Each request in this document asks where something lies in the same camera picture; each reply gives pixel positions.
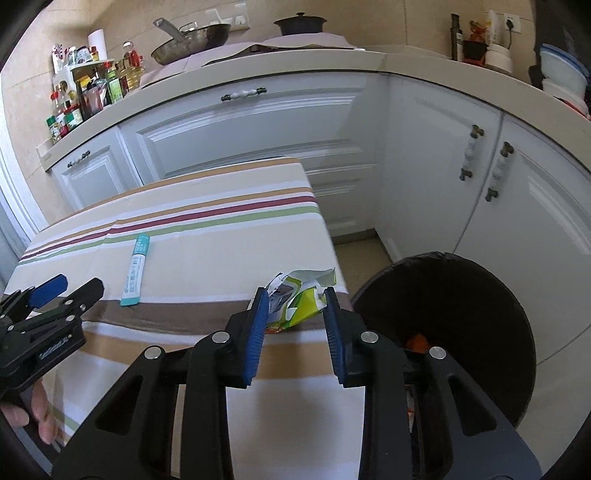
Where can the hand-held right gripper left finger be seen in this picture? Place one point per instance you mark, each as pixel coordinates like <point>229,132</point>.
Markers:
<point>256,332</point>

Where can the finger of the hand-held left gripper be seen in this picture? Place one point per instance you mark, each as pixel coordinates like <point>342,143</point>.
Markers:
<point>48,288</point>
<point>83,297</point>

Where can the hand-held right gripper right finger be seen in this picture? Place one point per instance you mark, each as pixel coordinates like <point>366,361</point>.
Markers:
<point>333,332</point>

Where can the green snack wrapper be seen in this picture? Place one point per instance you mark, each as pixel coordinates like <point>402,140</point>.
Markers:
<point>302,309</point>

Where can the black trash bin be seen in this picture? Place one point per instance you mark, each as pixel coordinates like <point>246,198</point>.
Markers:
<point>452,304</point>

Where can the person's left hand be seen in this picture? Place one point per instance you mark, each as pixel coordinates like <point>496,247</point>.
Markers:
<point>39,410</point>

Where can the teal stick sachet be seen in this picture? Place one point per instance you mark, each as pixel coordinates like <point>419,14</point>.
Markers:
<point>135,272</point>

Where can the orange peel piece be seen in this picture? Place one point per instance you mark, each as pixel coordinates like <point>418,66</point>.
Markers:
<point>417,344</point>

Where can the striped tablecloth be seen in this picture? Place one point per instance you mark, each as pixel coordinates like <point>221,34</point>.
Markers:
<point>194,230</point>

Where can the white kitchen cabinet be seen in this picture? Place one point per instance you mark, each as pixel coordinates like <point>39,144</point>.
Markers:
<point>415,161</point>

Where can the cluster of condiment bottles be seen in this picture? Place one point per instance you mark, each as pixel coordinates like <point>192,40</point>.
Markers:
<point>92,92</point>

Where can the white paper towel roll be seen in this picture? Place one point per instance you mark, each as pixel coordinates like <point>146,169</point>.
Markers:
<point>97,44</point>

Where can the pink stove cover cloth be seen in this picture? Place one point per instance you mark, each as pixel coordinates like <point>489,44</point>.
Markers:
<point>221,55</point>

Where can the steel wok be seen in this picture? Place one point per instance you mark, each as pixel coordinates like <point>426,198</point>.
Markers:
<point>194,41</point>

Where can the black pot with lid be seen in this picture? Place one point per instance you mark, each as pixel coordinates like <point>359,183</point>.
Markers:
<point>300,25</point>

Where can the red and black container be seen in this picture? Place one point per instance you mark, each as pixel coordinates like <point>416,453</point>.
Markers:
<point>474,48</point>

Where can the dark oil bottle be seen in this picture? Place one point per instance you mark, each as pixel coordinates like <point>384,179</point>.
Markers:
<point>456,39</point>

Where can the white jar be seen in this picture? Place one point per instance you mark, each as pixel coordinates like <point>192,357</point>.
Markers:
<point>497,57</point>

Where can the white electric cooker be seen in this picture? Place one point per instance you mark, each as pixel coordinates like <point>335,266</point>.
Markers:
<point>554,90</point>

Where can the red flat board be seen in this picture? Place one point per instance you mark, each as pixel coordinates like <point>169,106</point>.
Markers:
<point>577,107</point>

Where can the pale packet bag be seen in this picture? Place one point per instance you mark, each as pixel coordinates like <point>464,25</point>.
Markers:
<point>491,27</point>

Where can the white blue-rim basin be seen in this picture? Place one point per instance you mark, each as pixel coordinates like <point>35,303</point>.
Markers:
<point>563,69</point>

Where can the dark cloth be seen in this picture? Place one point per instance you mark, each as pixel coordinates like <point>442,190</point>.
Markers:
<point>551,23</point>

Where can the white door frame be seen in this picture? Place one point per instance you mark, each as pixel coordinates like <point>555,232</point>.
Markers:
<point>14,194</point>

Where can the white wall sockets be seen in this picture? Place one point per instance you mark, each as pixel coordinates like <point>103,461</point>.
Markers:
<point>233,21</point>

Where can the white wall outlet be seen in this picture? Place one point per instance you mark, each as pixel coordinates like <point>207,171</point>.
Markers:
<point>516,25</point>

